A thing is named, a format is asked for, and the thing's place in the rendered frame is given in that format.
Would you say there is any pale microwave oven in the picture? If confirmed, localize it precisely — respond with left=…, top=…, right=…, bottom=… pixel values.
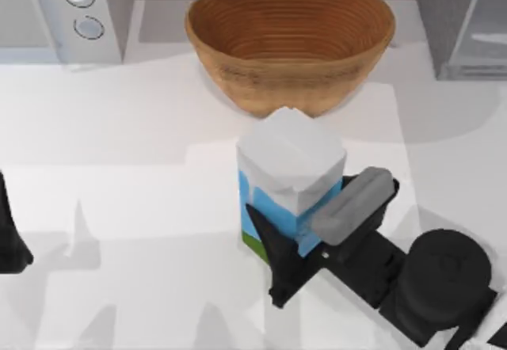
left=0, top=0, right=140, bottom=67

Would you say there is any brown woven basket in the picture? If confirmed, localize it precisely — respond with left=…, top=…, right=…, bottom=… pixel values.
left=185, top=0, right=398, bottom=121

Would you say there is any small round microwave knob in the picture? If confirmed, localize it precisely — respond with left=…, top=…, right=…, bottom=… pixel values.
left=73, top=14, right=106, bottom=41

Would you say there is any white blue green carton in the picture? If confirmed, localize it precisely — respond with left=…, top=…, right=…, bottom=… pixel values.
left=235, top=105, right=349, bottom=267

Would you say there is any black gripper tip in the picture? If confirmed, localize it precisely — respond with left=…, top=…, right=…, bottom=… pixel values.
left=0, top=171, right=35, bottom=276

